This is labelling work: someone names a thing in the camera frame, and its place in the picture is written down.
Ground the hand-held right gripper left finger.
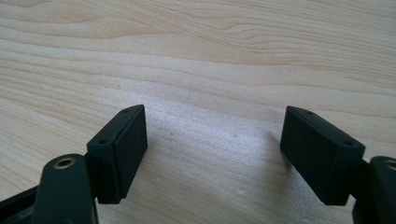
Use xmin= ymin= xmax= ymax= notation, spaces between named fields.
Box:
xmin=86 ymin=104 xmax=149 ymax=205

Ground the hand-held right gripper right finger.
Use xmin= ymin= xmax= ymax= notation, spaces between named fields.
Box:
xmin=279 ymin=105 xmax=366 ymax=206

